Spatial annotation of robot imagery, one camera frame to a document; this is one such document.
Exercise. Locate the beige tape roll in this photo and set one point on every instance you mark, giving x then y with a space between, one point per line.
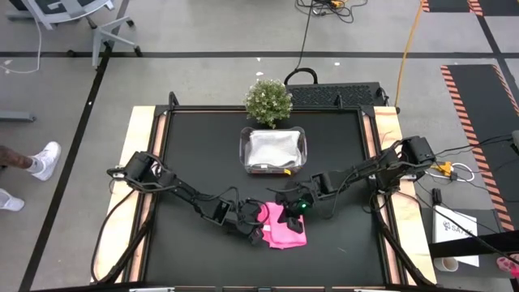
437 265

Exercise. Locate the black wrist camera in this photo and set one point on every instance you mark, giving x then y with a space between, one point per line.
326 182
221 211

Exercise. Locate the white printed booklet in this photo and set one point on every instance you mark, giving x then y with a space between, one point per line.
450 219

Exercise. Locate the black aluminium table frame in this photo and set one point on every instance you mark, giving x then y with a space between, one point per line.
194 108

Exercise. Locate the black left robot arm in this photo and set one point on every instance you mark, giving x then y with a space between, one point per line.
182 190

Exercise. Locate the black perforated computer case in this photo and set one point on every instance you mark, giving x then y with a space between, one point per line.
332 95

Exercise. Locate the small orange striped floor mat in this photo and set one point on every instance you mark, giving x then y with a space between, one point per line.
446 5

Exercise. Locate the pink microfiber towel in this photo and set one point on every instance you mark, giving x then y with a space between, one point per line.
284 237

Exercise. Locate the person's leg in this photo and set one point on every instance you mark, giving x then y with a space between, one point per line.
14 157

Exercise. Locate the artificial green potted plant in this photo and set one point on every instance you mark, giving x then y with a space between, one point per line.
268 101

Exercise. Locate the pink object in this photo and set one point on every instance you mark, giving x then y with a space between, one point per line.
509 265

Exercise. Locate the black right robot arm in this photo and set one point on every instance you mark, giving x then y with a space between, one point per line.
389 164

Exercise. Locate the black bar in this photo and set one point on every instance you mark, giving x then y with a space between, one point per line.
478 243

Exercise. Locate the small black device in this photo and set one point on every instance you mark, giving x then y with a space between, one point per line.
437 196

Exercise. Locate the yellow plug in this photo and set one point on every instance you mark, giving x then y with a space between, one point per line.
445 168

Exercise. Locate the person's foot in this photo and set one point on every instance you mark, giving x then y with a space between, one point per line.
48 159
10 201

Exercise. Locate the grey desk foot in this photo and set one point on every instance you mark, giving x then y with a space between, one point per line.
16 116

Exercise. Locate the grey office chair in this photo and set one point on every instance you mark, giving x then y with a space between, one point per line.
98 40

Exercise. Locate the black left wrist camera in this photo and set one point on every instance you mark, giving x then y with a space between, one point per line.
221 211

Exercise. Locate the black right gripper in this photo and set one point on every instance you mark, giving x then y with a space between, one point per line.
294 200

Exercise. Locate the clear plastic bin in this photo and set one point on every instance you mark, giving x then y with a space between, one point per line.
243 150

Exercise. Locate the large orange striped floor mat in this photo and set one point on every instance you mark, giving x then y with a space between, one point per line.
482 113

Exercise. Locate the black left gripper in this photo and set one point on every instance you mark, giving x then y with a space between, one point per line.
247 217

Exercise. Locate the wooden table side board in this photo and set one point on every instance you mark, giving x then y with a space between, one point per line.
387 115
140 121

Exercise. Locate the grey waffle towel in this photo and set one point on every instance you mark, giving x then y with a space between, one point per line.
275 148

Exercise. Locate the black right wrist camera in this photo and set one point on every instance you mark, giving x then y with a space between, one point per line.
326 182

